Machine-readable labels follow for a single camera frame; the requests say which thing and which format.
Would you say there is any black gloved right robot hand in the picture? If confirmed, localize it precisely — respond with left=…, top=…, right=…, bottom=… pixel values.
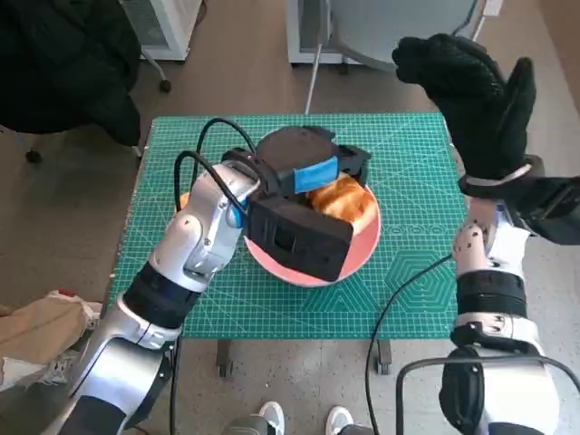
left=391, top=32, right=538, bottom=182

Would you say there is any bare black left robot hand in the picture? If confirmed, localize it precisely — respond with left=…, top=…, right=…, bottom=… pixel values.
left=256, top=125, right=372, bottom=200

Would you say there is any long toy bread loaf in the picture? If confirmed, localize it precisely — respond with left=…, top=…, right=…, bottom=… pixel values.
left=309, top=175, right=377, bottom=235

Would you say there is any pink bowl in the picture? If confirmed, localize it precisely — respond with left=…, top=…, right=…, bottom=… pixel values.
left=243, top=179, right=382, bottom=289

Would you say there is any white appliance with vent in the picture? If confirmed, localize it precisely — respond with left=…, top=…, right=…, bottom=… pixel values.
left=285, top=0, right=350, bottom=69

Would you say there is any grey mesh office chair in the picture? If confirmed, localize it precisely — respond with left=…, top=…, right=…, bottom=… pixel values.
left=304, top=0, right=486, bottom=114

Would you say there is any green cutting mat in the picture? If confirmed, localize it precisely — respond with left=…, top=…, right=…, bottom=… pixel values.
left=110, top=112, right=470, bottom=340

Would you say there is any white air purifier with grille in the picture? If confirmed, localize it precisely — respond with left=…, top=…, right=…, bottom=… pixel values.
left=120, top=0, right=203, bottom=63

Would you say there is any black table foot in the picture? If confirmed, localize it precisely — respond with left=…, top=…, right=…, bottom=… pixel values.
left=374, top=338, right=393, bottom=375
left=216, top=338, right=236, bottom=378

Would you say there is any black jacket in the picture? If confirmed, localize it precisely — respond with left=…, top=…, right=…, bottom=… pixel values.
left=0, top=0, right=142, bottom=147

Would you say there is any white shoe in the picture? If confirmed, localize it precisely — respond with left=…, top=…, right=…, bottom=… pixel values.
left=325, top=406, right=355, bottom=435
left=258, top=401, right=286, bottom=435

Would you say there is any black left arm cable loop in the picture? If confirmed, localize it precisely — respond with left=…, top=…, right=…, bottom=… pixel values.
left=173, top=150, right=248, bottom=214
left=197, top=117, right=257, bottom=158

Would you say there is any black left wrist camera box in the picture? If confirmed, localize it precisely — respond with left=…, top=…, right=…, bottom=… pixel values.
left=244, top=194, right=354, bottom=283

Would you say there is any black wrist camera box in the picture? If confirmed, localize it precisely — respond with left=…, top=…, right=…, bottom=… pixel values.
left=520, top=175, right=580, bottom=246
left=244, top=194, right=354, bottom=283

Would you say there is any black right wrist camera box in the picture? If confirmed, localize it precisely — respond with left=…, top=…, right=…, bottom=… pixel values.
left=520, top=175, right=580, bottom=246

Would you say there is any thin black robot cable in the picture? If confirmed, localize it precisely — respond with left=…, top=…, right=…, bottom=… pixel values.
left=364, top=253, right=454, bottom=435

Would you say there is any thick black robot cable loop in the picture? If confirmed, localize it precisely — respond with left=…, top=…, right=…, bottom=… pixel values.
left=395, top=355, right=580, bottom=435

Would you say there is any black left arm hanging cable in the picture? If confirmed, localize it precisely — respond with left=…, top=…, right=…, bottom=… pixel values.
left=168, top=334, right=183, bottom=435

